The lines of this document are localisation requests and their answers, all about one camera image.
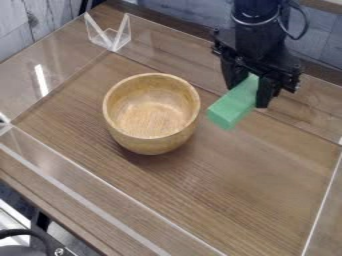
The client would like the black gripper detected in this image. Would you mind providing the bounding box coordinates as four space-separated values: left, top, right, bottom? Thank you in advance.
213 13 302 109

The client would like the green rectangular block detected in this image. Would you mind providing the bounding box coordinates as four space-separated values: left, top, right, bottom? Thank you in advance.
206 74 259 130

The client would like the wooden bowl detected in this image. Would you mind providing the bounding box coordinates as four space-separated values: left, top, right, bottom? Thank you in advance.
102 73 201 155

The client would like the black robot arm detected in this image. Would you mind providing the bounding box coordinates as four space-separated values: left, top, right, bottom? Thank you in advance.
213 0 310 109

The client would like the black table clamp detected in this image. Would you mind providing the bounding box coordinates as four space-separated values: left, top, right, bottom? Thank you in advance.
30 210 78 256

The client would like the clear acrylic tray wall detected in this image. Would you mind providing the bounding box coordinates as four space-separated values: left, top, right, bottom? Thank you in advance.
0 113 226 256

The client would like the black cable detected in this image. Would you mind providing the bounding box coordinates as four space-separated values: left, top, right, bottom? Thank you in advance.
0 229 55 256

